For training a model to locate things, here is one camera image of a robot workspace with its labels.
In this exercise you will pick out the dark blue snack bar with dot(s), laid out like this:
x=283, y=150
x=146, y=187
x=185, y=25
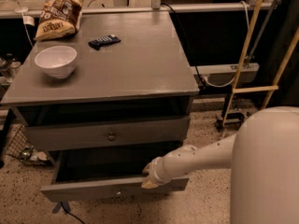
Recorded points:
x=103, y=42

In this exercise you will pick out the black metal clamp base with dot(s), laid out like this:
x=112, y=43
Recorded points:
x=236, y=117

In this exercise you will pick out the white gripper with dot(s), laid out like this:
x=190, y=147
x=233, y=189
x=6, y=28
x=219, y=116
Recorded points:
x=156, y=173

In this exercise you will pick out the grey drawer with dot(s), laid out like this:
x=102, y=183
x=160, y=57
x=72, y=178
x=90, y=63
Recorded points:
x=105, y=172
x=107, y=134

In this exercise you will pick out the black wire basket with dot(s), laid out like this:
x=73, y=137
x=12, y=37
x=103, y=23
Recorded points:
x=20, y=149

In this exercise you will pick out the grey wooden drawer cabinet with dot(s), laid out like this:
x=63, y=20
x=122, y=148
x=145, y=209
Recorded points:
x=144, y=76

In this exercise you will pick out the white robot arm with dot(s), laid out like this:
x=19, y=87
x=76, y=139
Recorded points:
x=263, y=157

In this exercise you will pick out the grey top drawer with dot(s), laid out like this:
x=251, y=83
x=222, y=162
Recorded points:
x=107, y=134

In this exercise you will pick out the glass jars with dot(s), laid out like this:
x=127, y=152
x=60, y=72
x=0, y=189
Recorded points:
x=9, y=65

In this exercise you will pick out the grey metal rail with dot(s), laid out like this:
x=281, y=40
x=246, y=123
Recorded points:
x=221, y=75

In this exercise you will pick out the brown chip bag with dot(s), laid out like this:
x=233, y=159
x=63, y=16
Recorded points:
x=59, y=18

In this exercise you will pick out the white ceramic bowl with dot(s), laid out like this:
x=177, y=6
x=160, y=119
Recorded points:
x=57, y=61

